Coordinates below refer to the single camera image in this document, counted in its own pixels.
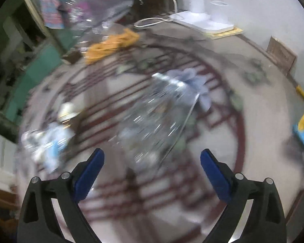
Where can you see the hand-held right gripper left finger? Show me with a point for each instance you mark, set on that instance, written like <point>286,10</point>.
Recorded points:
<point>90,174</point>

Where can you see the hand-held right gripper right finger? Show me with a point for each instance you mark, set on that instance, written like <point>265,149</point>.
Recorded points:
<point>216,177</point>

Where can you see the clear plastic wrapper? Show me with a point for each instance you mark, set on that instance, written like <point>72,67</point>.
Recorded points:
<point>154,121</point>

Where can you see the blue white wrapper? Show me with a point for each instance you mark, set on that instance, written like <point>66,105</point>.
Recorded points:
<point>50,144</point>

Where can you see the teal kitchen cabinets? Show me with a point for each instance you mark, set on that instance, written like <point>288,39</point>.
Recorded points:
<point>40,63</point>

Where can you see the yellow crumpled wrapper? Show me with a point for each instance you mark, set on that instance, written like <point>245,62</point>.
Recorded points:
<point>109,45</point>

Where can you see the brown cardboard piece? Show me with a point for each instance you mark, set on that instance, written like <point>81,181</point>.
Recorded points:
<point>281,55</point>

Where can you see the flat cardboard sheet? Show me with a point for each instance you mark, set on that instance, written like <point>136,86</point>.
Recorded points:
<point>229,33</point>

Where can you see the plaid hanging cloth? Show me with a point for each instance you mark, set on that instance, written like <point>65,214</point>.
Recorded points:
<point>52,12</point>

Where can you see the clear bottle with purple label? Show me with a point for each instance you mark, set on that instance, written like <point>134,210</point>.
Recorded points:
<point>96,7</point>

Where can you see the white desk lamp base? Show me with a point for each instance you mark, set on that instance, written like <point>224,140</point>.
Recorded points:
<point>197,2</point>

